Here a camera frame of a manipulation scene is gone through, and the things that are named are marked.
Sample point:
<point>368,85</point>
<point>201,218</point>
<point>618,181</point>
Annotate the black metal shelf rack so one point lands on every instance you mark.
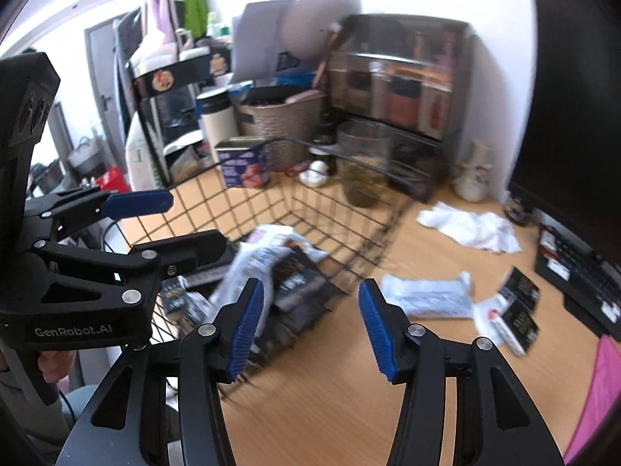
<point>170,77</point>

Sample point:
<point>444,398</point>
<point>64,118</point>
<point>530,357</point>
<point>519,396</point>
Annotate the white printed packet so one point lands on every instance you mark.
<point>271,235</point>

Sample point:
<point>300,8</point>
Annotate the white green-print bag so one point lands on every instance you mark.
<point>138,155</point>

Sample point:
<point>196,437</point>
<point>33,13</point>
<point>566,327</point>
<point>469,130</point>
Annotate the grey flat panel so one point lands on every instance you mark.
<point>259,39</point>

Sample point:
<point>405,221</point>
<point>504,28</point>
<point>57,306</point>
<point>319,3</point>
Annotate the pink desk mat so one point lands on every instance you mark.
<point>599,398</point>

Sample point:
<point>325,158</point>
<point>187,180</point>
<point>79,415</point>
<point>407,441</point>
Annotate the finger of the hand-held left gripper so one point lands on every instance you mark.
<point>184,250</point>
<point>138,203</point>

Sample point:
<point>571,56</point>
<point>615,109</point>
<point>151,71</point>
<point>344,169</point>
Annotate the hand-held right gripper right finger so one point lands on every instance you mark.
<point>377,335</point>

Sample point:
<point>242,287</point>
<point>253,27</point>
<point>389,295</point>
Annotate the black keyboard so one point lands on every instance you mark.
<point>582,272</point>

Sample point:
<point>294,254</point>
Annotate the dark drawer cabinet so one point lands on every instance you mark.
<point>398,87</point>

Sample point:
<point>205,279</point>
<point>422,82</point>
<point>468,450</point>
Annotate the small dark jar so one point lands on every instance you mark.
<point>518,208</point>

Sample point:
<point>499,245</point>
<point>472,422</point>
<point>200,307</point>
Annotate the grey handbag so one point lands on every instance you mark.
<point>85,158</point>

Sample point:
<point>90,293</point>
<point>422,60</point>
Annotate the grey door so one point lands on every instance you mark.
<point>104,97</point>

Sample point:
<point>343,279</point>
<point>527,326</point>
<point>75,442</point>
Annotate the wooden desk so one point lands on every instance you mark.
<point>330,398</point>

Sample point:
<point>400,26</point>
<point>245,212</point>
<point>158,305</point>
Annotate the white packet red print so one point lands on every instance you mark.
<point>492,315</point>

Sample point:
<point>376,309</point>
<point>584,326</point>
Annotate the black gold-print packet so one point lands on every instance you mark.
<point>182,301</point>
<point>521,286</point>
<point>524,327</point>
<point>305,276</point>

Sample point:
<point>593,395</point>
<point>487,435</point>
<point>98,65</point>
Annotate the brown woven basket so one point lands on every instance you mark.
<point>281,131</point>

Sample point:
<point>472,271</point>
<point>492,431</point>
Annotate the small white figurine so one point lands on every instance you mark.
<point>314,172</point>

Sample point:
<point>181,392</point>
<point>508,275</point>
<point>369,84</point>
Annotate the white canister black lid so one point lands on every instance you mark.
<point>216,126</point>

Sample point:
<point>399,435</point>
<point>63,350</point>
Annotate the pale purple cloth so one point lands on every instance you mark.
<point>157,19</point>

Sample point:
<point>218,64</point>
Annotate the person's left hand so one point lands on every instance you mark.
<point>56,371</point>

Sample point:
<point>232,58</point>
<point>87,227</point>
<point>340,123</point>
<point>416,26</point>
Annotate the red bag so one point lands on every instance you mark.
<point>114,179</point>

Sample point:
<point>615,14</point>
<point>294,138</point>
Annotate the blue printed tin box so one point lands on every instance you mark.
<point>242,165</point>

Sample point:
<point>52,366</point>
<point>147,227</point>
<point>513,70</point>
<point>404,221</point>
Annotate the glass jar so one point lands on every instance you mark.
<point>364,165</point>

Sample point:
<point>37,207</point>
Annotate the pale blue plastic packet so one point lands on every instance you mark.
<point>427,296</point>

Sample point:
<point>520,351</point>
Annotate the white plastic packet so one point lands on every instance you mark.
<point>247,264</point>

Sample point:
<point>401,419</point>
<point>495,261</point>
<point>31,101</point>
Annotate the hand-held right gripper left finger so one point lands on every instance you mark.
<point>247,330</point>

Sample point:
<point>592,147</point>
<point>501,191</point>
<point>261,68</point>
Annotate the white crumpled cloth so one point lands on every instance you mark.
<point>465,228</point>

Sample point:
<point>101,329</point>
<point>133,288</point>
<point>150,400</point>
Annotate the person's left forearm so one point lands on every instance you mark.
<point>24,415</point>

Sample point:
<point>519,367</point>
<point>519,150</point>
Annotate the black computer monitor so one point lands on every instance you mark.
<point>572,107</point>

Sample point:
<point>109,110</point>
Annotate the white ceramic vase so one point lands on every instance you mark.
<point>473,174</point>

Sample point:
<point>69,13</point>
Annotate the grey round pad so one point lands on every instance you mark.
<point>320,19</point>

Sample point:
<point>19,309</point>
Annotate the blue cloth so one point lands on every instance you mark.
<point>296,81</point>

